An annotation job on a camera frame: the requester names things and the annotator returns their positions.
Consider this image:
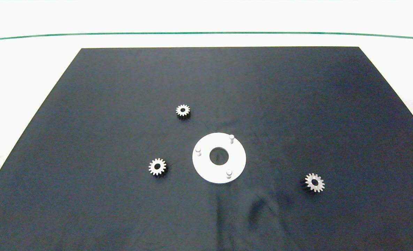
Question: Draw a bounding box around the small steel planetary gear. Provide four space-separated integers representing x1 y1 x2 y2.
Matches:
148 158 168 177
175 104 191 120
302 173 326 193

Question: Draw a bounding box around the round white plate with pins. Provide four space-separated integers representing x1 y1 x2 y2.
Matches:
192 132 246 184

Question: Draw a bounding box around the dark table mat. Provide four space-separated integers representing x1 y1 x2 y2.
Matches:
0 46 413 251

